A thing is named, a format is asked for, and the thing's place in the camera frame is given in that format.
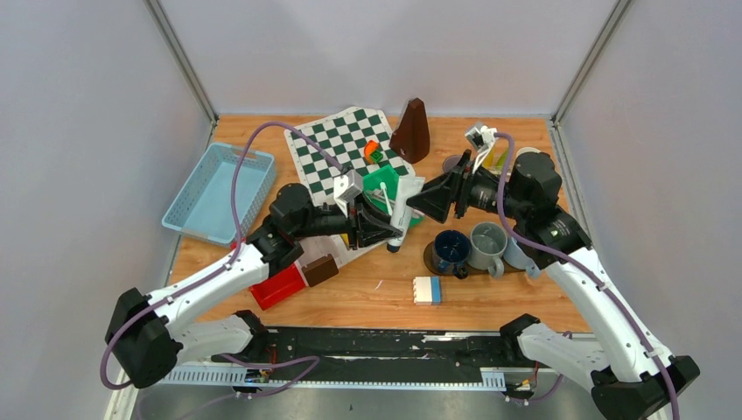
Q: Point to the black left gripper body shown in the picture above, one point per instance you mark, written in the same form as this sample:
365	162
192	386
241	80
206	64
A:
327	220

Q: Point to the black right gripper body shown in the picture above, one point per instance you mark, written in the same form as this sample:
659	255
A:
475	190

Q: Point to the yellow toothpaste tube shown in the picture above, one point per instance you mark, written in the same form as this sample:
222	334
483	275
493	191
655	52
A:
489	162

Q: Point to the white toothpaste tube black cap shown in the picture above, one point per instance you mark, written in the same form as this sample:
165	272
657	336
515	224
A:
408	186

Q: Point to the dark blue mug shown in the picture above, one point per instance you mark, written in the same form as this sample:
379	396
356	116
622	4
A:
450	253

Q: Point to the grey mug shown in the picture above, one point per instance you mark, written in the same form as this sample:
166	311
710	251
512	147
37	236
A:
489	242

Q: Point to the cream mug yellow handle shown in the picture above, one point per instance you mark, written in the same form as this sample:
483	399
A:
525	150

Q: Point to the light blue mug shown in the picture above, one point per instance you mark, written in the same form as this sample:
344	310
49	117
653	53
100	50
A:
516	258

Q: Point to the purple mug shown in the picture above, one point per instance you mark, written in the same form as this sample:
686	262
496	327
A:
450	163

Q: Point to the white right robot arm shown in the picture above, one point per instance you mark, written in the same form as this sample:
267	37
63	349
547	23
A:
629	373

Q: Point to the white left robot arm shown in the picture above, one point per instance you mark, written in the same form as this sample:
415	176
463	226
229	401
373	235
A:
149	334

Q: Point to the dark wooden oval tray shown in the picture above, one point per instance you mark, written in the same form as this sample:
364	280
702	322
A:
428	262

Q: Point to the white plastic bin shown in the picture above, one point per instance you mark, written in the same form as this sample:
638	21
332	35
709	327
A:
318	247

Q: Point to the green plastic bin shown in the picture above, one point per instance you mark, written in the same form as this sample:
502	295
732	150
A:
372	186

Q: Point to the brown wooden block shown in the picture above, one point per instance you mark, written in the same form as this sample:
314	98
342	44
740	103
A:
320	270

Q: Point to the brown wooden metronome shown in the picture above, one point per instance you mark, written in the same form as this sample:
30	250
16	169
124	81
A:
411	138

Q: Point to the red plastic bin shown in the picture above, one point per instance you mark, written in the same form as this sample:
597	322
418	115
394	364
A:
279	287

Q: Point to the green toy block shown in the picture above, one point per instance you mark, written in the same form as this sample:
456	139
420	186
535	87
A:
375	157

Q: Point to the orange toy block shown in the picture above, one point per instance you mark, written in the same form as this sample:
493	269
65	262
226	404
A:
370	146

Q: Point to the white blue toy brick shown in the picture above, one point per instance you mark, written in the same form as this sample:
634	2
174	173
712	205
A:
427	290

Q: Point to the light blue perforated basket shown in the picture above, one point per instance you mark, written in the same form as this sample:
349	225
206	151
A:
202	208

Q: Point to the green white chessboard mat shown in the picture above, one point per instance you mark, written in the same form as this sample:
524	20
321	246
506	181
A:
343	136

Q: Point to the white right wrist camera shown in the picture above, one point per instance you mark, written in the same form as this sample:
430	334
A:
482	138

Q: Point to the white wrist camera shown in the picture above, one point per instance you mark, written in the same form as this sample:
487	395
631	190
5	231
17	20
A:
482	138
346	187

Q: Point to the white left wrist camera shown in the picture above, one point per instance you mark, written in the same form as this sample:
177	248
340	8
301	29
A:
346	187

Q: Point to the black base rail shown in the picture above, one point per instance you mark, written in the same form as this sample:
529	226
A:
377	355

